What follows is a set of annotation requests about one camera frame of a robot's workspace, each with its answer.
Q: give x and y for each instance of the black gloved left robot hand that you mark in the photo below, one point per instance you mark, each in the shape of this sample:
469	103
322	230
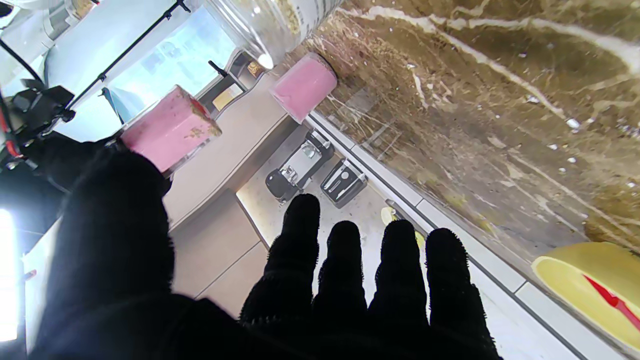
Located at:
115	260

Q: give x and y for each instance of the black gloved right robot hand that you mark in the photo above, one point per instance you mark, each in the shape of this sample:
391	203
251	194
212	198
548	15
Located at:
70	160

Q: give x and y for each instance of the pink measuring cup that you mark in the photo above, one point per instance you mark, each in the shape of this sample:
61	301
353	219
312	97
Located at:
305	87

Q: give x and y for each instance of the clear grain jar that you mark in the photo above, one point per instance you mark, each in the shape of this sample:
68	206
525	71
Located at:
280	25

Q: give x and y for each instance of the red plastic spoon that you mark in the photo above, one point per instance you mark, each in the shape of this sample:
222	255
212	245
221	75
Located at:
615	300

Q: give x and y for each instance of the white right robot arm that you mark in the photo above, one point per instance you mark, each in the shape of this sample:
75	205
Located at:
30	25

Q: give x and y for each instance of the tall brown cabinet panel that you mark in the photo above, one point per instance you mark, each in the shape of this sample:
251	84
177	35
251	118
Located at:
235	145

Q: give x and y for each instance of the tan book on shelf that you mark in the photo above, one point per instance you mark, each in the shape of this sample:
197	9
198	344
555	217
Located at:
227	97

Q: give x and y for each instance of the dark open shelf unit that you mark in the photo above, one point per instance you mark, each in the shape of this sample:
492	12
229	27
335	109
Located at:
232	85

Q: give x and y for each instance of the black espresso machine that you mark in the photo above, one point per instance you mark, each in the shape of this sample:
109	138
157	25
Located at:
300	165

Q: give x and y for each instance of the black and silver toaster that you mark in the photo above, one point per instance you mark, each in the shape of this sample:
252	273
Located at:
344	182

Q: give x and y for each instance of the yellow lemon piece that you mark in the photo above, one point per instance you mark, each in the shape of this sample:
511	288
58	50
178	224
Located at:
420	239
388	216

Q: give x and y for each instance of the white counter with drawers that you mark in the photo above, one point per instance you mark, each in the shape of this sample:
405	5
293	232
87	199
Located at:
480	260

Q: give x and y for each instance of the yellow plastic bowl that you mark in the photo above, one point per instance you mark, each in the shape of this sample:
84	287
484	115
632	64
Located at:
590	285

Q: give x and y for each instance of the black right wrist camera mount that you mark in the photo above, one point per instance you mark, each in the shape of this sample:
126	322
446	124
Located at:
42	110

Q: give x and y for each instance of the brown wall cabinets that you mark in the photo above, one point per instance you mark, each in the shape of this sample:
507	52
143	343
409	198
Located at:
220	255

